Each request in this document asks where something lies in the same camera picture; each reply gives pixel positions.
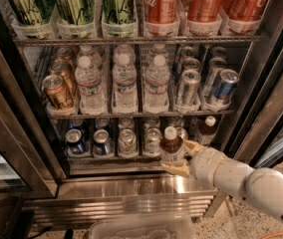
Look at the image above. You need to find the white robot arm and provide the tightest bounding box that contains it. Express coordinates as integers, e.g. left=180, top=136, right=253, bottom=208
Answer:
left=160, top=140, right=283, bottom=223

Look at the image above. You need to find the silver blue can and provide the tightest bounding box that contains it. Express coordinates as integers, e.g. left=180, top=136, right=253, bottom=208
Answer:
left=209, top=69, right=239, bottom=106
left=176, top=69, right=201, bottom=107

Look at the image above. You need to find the orange cable on floor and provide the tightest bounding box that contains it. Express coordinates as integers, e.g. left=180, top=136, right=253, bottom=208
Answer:
left=260, top=228, right=283, bottom=239

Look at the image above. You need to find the red cola can left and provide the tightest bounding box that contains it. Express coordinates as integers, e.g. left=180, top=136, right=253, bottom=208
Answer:
left=143, top=0, right=178, bottom=24

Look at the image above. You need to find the blue pepsi can left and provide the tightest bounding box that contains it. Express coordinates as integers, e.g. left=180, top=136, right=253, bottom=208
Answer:
left=66, top=128, right=88, bottom=155

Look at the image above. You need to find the gold can front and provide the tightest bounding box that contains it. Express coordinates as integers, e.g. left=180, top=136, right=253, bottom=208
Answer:
left=42, top=74, right=74, bottom=110

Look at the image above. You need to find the red cola can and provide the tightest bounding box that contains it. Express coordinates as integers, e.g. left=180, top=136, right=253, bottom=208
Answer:
left=143, top=0, right=178, bottom=24
left=187, top=0, right=222, bottom=23
left=228, top=0, right=267, bottom=22

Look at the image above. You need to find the clear plastic bin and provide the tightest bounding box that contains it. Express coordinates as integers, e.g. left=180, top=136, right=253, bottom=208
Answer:
left=89, top=212, right=196, bottom=239

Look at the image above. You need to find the gold can back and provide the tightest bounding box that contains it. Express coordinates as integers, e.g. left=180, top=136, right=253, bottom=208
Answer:
left=54, top=47, right=75, bottom=64

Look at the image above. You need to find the green can top middle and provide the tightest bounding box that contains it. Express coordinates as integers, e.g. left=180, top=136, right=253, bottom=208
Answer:
left=55, top=0, right=94, bottom=25

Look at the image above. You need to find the silver can bottom middle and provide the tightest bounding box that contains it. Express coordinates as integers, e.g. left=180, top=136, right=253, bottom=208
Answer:
left=143, top=127, right=162, bottom=156

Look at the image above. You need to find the green can top left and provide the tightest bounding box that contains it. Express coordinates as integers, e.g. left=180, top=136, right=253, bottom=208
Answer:
left=8, top=0, right=55, bottom=26

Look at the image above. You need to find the green can top right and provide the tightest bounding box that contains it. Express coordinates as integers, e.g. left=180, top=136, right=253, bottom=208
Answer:
left=103, top=0, right=134, bottom=25

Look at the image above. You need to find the blue pepsi can right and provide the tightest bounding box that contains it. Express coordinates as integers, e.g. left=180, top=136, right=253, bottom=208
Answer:
left=93, top=129, right=114, bottom=158

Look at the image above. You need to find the gold can middle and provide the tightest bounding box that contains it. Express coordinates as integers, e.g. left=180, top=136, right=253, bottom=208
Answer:
left=49, top=60, right=77, bottom=97

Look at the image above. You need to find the silver can bottom left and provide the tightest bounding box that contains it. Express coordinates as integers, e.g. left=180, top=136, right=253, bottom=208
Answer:
left=118, top=128, right=138, bottom=158

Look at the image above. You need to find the wire shelf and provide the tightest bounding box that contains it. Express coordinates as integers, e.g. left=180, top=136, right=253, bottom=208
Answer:
left=14, top=35, right=267, bottom=47
left=49, top=110, right=234, bottom=120

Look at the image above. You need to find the water bottle front middle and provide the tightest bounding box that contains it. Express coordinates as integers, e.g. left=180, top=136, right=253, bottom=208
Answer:
left=113, top=54, right=138, bottom=114

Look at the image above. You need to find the middle wire shelf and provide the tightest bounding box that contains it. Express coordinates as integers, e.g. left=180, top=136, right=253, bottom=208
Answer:
left=49, top=110, right=234, bottom=120

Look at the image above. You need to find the steel fridge base grille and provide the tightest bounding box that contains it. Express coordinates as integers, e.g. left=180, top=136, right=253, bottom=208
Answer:
left=24, top=173, right=218, bottom=227

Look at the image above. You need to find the top wire shelf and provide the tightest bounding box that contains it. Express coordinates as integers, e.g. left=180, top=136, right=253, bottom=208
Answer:
left=14, top=35, right=267, bottom=47

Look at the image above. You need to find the brown bottle with blue label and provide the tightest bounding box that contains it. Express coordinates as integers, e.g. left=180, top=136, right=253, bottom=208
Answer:
left=159, top=126, right=184, bottom=166

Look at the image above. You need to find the red cola can middle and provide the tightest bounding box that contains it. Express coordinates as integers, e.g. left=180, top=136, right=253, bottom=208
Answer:
left=187, top=0, right=222, bottom=23

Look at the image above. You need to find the silver blue can front left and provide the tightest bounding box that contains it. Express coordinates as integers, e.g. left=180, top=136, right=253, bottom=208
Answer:
left=176, top=69, right=201, bottom=107

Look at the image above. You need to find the silver can bottom right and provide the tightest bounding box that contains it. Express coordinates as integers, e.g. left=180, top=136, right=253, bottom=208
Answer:
left=176, top=126, right=188, bottom=140

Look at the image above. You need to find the silver blue can front right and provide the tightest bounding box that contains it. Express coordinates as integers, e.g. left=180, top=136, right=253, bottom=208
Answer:
left=209, top=69, right=239, bottom=106

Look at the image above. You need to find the gold can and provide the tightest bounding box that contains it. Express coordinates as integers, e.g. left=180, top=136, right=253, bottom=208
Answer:
left=49, top=60, right=77, bottom=97
left=54, top=47, right=75, bottom=64
left=42, top=74, right=74, bottom=110

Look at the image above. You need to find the water bottle front left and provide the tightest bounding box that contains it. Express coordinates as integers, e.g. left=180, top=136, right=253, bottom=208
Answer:
left=75, top=56, right=107, bottom=116

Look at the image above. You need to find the blue pepsi can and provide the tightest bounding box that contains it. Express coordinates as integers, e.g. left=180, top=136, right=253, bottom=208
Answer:
left=93, top=129, right=114, bottom=158
left=66, top=128, right=88, bottom=155

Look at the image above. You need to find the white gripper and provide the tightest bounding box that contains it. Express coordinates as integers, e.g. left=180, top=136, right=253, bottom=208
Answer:
left=161, top=140, right=229, bottom=188

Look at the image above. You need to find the water bottle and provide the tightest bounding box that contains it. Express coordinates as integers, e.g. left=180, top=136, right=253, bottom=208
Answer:
left=143, top=55, right=170, bottom=114
left=113, top=54, right=138, bottom=114
left=75, top=56, right=107, bottom=116

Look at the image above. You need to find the water bottle front right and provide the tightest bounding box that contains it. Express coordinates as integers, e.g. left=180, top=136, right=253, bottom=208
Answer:
left=143, top=55, right=170, bottom=114

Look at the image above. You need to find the red cola can right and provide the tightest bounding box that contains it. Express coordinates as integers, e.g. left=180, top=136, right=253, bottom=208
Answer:
left=228, top=0, right=267, bottom=22

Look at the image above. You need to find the fridge door right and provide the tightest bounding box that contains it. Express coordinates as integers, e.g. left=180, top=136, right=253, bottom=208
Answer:
left=234, top=43, right=283, bottom=169

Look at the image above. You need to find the green can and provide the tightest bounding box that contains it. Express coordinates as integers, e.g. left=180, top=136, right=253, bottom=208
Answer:
left=55, top=0, right=94, bottom=25
left=8, top=0, right=55, bottom=26
left=103, top=0, right=134, bottom=25

